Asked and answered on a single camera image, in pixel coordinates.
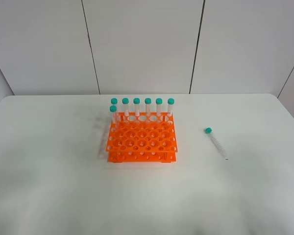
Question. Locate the teal capped test tube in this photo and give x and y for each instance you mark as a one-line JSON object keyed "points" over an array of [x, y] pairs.
{"points": [[215, 141]]}

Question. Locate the orange test tube rack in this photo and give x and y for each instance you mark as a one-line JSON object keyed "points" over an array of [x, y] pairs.
{"points": [[142, 139]]}

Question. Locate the second row left tube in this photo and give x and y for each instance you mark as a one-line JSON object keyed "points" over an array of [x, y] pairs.
{"points": [[114, 113]]}

